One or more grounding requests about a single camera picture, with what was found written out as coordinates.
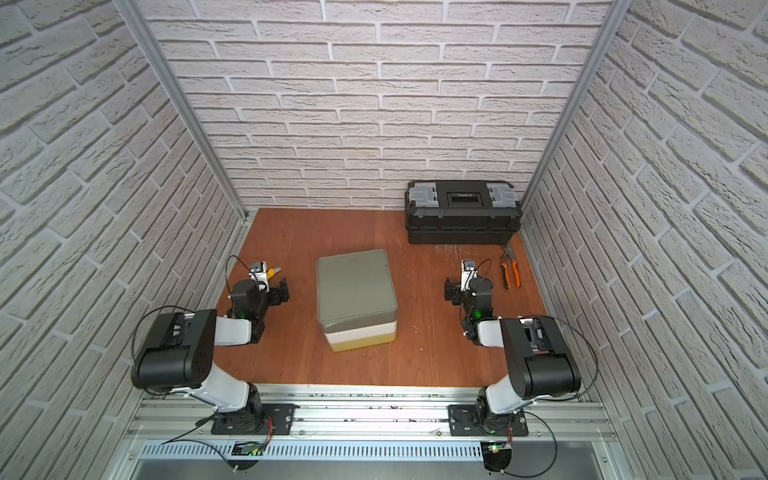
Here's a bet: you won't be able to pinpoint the three-drawer storage box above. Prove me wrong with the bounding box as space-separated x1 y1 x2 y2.
316 249 398 353

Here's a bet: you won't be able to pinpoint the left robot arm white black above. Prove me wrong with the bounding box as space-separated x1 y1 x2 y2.
132 280 296 435

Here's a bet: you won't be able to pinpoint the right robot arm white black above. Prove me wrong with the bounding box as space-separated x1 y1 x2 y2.
444 278 582 433

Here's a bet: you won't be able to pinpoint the black plastic toolbox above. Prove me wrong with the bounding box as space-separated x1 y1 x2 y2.
404 180 522 245

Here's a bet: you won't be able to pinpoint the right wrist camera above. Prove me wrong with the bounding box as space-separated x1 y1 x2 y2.
460 259 477 290

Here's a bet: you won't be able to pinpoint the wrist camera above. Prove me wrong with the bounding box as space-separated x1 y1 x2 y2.
460 259 477 290
249 261 269 290

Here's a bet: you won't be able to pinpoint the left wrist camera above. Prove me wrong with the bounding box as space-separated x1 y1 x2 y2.
249 261 269 290

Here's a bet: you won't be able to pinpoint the orange handled pliers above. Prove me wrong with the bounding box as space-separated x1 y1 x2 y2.
500 246 521 290

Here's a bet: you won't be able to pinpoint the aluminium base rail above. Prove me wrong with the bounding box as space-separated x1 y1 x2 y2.
121 384 618 461

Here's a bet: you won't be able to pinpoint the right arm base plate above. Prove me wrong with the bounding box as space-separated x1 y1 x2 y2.
447 404 529 439

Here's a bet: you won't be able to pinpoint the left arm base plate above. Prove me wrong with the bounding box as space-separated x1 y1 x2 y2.
211 404 297 436

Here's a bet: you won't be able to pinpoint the left base cable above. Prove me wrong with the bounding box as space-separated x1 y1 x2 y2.
159 413 253 469

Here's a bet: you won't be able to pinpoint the base cable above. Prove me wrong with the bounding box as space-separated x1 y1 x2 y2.
159 413 253 469
497 411 559 479

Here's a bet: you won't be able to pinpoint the right base cable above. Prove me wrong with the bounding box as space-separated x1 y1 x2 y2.
497 411 559 479

